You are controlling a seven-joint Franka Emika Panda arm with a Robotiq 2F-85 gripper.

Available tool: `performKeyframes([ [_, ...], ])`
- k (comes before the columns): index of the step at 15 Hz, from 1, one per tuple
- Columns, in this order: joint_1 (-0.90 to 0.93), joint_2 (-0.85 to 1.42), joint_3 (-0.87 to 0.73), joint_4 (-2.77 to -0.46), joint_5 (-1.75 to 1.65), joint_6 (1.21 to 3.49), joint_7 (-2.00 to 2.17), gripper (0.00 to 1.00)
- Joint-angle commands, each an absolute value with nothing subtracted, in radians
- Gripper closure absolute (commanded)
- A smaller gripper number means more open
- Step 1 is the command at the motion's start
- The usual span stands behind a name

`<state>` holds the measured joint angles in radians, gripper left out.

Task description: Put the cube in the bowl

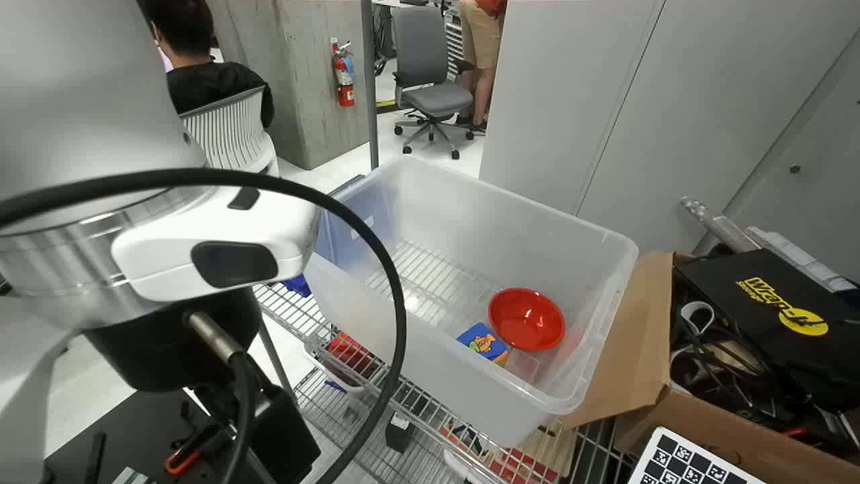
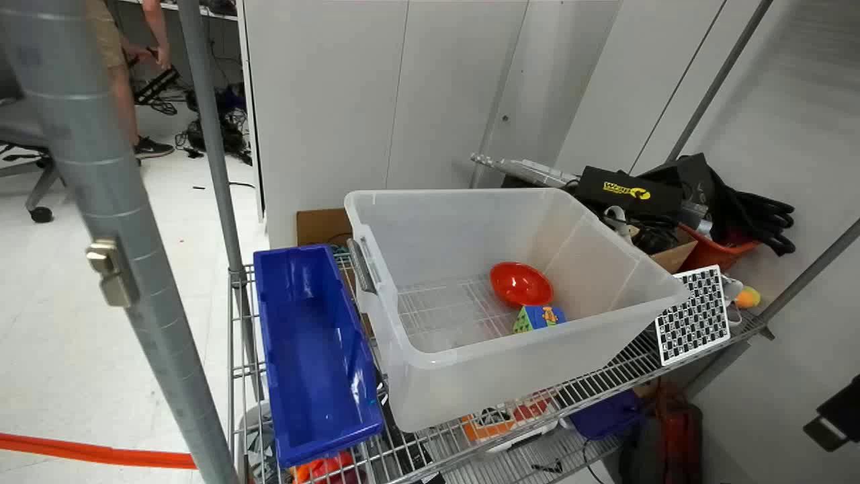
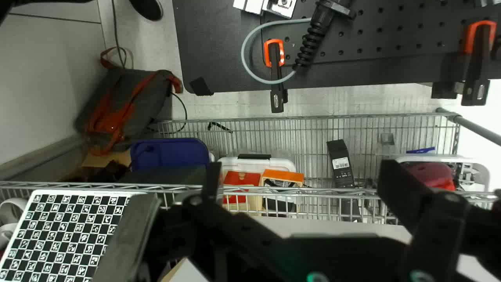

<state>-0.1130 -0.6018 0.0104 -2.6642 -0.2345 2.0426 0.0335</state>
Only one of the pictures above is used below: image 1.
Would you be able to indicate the colourful toy cube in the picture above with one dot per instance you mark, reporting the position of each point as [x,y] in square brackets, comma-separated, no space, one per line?
[485,343]

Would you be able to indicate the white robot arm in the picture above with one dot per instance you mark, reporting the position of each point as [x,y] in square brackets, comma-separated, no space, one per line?
[111,214]

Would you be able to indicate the red bowl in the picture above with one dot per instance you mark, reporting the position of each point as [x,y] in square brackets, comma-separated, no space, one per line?
[528,317]

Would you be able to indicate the clear plastic bin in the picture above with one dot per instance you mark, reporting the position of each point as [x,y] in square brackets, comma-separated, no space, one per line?
[457,242]

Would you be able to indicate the red fire extinguisher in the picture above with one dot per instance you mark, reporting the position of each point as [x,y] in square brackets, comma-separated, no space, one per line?
[343,73]

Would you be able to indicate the grey office chair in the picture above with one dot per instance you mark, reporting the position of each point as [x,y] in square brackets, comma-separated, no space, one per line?
[423,73]

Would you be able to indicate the standing person tan shorts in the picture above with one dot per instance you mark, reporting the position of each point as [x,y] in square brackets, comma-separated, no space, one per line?
[481,28]

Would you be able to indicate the white mesh chair back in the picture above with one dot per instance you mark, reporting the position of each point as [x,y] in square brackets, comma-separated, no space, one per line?
[232,136]

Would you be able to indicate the grey metal pole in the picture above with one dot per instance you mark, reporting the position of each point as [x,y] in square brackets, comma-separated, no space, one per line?
[365,16]

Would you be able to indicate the cardboard box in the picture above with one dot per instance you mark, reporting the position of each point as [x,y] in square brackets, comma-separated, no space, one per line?
[633,389]

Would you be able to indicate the checkered calibration board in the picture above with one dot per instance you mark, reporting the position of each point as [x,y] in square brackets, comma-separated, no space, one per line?
[669,457]

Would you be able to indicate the seated person black shirt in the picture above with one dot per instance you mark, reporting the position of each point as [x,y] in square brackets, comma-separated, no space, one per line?
[183,32]

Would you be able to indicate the black bag yellow logo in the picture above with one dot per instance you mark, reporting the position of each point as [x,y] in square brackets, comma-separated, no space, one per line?
[801,331]

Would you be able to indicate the wire shelf rack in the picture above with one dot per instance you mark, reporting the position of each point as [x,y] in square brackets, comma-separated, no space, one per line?
[419,438]

